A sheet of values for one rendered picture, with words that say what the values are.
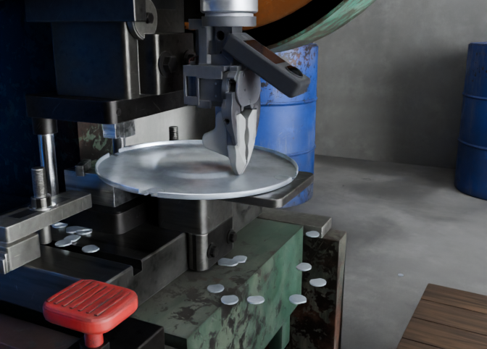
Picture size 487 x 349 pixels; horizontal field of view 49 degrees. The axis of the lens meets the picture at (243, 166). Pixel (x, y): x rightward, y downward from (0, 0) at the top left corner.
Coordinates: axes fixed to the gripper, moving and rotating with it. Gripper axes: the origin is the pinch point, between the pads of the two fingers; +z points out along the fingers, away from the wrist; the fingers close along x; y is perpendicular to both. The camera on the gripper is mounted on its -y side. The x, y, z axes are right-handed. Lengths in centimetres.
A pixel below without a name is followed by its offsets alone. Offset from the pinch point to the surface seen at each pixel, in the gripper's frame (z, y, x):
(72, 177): 2.8, 24.4, 7.2
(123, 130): -3.6, 19.3, 1.1
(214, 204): 5.6, 3.8, 1.6
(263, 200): 2.0, -6.0, 6.8
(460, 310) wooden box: 45, -28, -57
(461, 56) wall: 1, -4, -330
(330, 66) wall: 10, 86, -330
